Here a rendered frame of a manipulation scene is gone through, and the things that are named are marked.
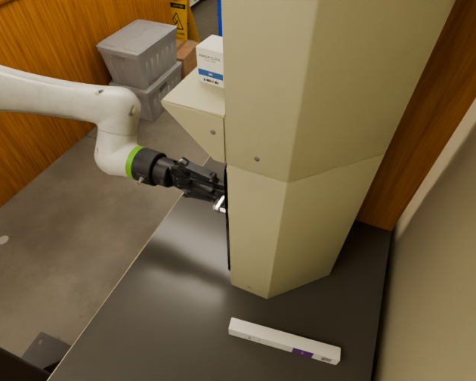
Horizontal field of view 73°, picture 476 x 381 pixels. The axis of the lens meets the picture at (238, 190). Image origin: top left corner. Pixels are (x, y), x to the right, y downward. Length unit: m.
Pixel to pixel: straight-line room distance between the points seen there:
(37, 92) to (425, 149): 0.94
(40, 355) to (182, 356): 1.29
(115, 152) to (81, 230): 1.57
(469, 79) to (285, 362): 0.74
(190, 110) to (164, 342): 0.60
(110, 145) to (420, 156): 0.79
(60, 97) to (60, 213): 1.76
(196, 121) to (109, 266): 1.74
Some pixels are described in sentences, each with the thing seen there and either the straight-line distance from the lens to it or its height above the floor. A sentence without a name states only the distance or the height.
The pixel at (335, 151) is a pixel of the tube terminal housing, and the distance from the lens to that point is 0.54.
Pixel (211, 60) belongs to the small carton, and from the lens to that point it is 0.55.
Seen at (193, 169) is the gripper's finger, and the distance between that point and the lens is 0.78.
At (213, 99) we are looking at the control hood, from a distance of 0.53.
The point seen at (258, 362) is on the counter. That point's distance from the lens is 0.88.
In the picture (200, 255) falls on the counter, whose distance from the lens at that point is 1.00.
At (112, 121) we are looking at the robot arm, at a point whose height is 1.31.
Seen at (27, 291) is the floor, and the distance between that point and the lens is 2.32.
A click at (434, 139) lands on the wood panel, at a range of 0.90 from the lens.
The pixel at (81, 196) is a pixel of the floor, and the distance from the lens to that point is 2.62.
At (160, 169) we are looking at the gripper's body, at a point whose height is 1.23.
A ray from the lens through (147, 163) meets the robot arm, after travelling 0.84.
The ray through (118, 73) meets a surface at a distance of 3.03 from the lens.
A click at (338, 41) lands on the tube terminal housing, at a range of 0.42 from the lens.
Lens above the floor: 1.80
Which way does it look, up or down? 49 degrees down
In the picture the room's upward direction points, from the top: straight up
